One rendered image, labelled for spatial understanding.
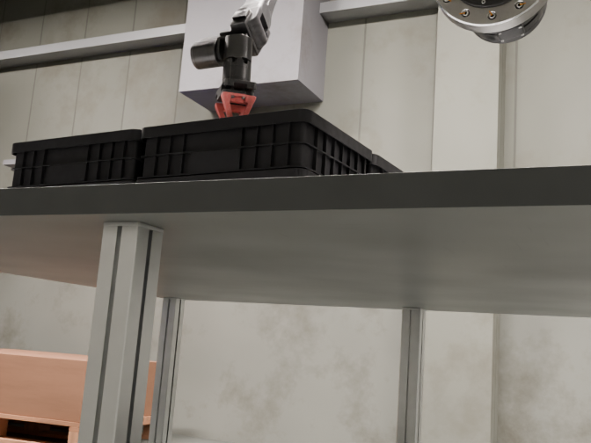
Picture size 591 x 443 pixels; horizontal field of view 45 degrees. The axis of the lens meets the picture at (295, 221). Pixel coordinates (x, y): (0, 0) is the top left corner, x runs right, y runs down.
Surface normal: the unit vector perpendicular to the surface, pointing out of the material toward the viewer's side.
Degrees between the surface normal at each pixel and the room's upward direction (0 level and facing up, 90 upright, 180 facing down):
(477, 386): 90
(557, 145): 90
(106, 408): 90
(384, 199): 90
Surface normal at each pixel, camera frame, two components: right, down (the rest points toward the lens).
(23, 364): -0.32, -0.19
